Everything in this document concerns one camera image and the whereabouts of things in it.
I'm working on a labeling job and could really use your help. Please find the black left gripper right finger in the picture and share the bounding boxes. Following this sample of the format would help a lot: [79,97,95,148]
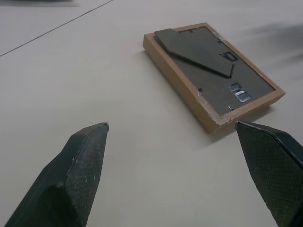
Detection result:
[234,121,303,227]

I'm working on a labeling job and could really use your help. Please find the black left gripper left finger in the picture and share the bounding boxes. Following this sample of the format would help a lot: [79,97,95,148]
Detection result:
[4,122,110,227]

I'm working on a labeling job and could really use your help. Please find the wooden picture frame face down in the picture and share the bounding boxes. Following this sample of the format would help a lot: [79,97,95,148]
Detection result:
[143,22,285,136]

